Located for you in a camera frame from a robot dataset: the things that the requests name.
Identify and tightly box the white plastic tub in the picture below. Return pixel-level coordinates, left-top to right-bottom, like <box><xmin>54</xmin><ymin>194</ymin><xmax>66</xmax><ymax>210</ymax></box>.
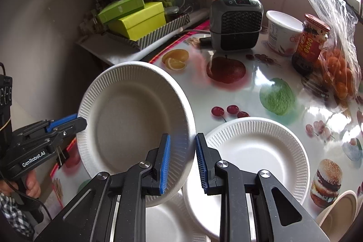
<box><xmin>266</xmin><ymin>10</ymin><xmax>303</xmax><ymax>57</ymax></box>

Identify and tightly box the white paper plate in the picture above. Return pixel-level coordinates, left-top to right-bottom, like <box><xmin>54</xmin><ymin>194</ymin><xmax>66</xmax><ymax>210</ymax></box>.
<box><xmin>77</xmin><ymin>62</ymin><xmax>196</xmax><ymax>207</ymax></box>
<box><xmin>146</xmin><ymin>191</ymin><xmax>210</xmax><ymax>242</ymax></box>
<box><xmin>182</xmin><ymin>117</ymin><xmax>310</xmax><ymax>239</ymax></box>

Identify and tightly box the clear bag of oranges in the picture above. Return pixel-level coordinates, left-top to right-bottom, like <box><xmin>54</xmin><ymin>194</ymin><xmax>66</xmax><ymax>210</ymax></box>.
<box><xmin>302</xmin><ymin>0</ymin><xmax>362</xmax><ymax>103</ymax></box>

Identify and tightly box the upper green box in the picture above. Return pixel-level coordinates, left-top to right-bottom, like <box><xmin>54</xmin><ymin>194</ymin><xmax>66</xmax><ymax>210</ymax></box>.
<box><xmin>98</xmin><ymin>0</ymin><xmax>145</xmax><ymax>24</ymax></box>

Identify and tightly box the green box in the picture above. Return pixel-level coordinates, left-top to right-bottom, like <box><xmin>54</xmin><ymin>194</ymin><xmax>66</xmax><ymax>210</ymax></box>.
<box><xmin>107</xmin><ymin>2</ymin><xmax>166</xmax><ymax>41</ymax></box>
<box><xmin>98</xmin><ymin>0</ymin><xmax>145</xmax><ymax>24</ymax></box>

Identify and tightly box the fruit print tablecloth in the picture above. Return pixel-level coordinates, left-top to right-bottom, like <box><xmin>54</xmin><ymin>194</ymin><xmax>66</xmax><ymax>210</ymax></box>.
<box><xmin>49</xmin><ymin>19</ymin><xmax>363</xmax><ymax>242</ymax></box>

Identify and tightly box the grey side table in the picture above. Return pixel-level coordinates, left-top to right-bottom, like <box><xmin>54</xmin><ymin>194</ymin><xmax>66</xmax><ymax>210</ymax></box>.
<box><xmin>76</xmin><ymin>8</ymin><xmax>209</xmax><ymax>66</ymax></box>

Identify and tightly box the beige paper bowl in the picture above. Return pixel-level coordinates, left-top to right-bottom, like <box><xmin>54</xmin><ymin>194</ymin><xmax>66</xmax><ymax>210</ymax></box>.
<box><xmin>316</xmin><ymin>190</ymin><xmax>358</xmax><ymax>241</ymax></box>

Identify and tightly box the red label sauce jar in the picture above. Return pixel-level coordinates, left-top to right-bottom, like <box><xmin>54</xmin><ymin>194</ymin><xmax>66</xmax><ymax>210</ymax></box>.
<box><xmin>292</xmin><ymin>14</ymin><xmax>331</xmax><ymax>76</ymax></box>

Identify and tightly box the zigzag patterned tray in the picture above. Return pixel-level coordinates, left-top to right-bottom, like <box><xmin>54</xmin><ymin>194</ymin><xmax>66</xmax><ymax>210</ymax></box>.
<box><xmin>106</xmin><ymin>14</ymin><xmax>190</xmax><ymax>51</ymax></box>

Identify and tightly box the person's left hand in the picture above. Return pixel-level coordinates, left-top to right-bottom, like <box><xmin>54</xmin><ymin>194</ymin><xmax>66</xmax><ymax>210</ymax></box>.
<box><xmin>0</xmin><ymin>169</ymin><xmax>42</xmax><ymax>199</ymax></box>

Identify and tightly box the lower green box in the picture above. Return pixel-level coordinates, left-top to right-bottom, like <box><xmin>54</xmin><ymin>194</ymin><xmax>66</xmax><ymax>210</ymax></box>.
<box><xmin>107</xmin><ymin>2</ymin><xmax>166</xmax><ymax>41</ymax></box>

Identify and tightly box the grey portable heater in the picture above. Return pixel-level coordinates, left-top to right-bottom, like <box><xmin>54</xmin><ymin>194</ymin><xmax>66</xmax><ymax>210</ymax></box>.
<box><xmin>199</xmin><ymin>0</ymin><xmax>264</xmax><ymax>52</ymax></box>

